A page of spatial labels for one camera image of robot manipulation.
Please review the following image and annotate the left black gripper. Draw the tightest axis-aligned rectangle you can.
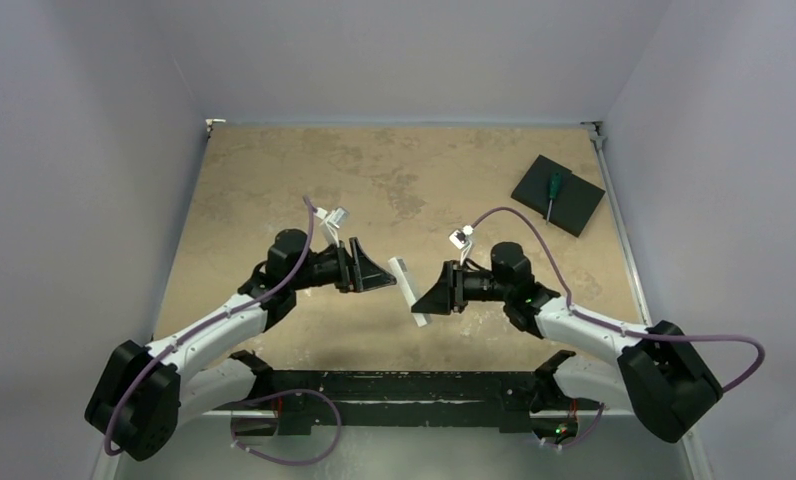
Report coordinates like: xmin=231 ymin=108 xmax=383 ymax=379
xmin=289 ymin=236 xmax=394 ymax=293

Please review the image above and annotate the white remote control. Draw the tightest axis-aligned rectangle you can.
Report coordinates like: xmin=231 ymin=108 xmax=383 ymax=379
xmin=388 ymin=256 xmax=432 ymax=328

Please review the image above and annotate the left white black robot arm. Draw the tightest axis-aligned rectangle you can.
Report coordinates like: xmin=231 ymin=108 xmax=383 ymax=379
xmin=84 ymin=229 xmax=406 ymax=461

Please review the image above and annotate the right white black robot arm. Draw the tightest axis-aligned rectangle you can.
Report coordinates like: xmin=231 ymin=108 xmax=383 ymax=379
xmin=410 ymin=242 xmax=724 ymax=443

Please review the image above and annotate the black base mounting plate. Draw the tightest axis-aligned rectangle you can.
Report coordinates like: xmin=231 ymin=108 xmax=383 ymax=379
xmin=249 ymin=350 xmax=599 ymax=435

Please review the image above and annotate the black foam block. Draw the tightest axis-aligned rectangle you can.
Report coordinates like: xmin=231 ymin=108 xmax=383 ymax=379
xmin=510 ymin=155 xmax=605 ymax=237

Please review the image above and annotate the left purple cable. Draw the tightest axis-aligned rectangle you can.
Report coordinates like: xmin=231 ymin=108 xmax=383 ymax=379
xmin=103 ymin=194 xmax=323 ymax=458

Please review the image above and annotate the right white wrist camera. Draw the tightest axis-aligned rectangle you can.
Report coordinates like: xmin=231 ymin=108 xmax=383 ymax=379
xmin=448 ymin=225 xmax=474 ymax=265

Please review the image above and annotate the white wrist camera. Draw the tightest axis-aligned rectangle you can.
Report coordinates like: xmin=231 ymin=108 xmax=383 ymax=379
xmin=315 ymin=207 xmax=349 ymax=246
xmin=448 ymin=225 xmax=474 ymax=265

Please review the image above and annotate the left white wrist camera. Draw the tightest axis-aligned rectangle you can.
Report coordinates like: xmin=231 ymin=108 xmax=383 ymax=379
xmin=315 ymin=207 xmax=349 ymax=246

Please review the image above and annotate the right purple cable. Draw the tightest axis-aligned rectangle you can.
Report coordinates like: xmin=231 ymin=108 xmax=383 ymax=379
xmin=467 ymin=206 xmax=766 ymax=395

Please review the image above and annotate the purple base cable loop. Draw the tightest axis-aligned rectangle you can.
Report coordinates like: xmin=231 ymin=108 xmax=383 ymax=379
xmin=229 ymin=387 xmax=344 ymax=468

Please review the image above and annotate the green handled screwdriver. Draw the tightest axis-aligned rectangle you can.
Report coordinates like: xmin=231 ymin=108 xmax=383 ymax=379
xmin=545 ymin=172 xmax=563 ymax=224

